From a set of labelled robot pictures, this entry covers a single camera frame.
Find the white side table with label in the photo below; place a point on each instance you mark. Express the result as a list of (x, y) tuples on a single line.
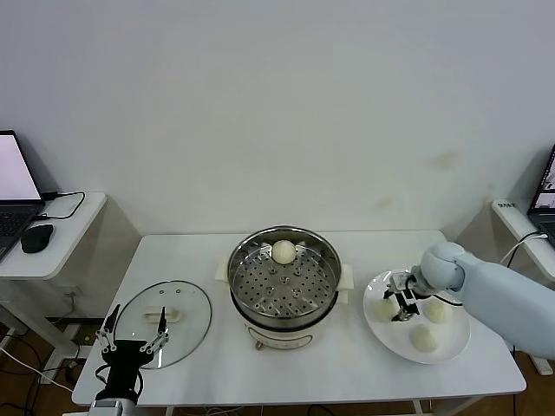
[(507, 221)]

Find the white steamed baozi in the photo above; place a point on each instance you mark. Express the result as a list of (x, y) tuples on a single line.
[(437, 313), (284, 252), (382, 311), (424, 339)]

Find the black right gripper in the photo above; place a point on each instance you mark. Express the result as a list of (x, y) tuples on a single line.
[(403, 284)]

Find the black computer mouse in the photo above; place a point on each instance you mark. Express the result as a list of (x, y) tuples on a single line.
[(37, 239)]

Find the cream electric cooker base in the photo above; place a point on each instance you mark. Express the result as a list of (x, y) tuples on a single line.
[(282, 338)]

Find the white side table with mouse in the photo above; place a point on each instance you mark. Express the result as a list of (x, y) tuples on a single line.
[(65, 242)]

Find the black laptop with pale screen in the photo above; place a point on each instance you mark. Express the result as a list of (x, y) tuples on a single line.
[(13, 173)]

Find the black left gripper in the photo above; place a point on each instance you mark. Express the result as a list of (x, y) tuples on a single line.
[(123, 359)]

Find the perforated steel steamer basket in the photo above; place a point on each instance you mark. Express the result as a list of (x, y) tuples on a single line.
[(282, 286)]

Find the round white plate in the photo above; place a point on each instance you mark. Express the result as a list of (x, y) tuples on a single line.
[(455, 342)]

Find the black laptop with dark screen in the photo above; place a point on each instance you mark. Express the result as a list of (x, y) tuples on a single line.
[(544, 216)]

